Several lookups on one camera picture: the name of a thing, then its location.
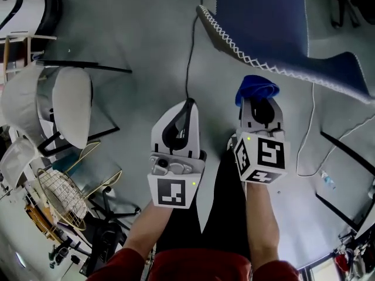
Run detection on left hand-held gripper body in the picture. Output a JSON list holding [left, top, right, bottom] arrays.
[[147, 148, 207, 209]]

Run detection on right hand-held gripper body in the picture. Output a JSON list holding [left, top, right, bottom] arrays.
[[233, 129, 291, 184]]

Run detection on blue cloth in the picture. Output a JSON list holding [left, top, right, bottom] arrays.
[[235, 74, 281, 108]]

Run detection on blue fabric chair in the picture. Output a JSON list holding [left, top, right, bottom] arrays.
[[195, 0, 373, 105]]

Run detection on person's left forearm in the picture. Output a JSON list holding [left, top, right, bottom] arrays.
[[120, 199, 177, 259]]

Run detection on person's right forearm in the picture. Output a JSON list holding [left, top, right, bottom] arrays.
[[244, 180, 282, 265]]

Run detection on black office chair base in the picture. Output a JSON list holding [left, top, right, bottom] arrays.
[[86, 185, 142, 277]]

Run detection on black office chair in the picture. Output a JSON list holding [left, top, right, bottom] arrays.
[[301, 0, 375, 29]]

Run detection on person's black trousers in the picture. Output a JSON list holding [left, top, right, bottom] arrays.
[[154, 148, 252, 261]]

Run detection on clear water bottle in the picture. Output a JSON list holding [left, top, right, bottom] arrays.
[[320, 170, 337, 190]]

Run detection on gold-framed glass side table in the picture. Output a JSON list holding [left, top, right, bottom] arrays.
[[62, 139, 123, 200]]

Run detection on person's red shirt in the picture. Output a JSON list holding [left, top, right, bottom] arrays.
[[87, 246, 300, 281]]

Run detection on white shell armchair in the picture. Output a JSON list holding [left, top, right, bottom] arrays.
[[1, 59, 133, 158]]

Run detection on white cushion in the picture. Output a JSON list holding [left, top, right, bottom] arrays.
[[0, 136, 39, 187]]

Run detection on white and black machine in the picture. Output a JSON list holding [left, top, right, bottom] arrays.
[[0, 0, 63, 38]]

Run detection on white cable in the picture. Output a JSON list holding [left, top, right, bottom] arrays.
[[295, 82, 375, 177]]

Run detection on black table frame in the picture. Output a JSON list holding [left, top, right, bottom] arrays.
[[315, 130, 375, 234]]

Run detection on black cable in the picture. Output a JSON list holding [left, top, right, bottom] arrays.
[[185, 0, 206, 100]]

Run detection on gold wire basket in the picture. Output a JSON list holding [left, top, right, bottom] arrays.
[[36, 168, 89, 231]]

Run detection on wooden frame stand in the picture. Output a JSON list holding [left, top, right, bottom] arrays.
[[2, 34, 58, 83]]

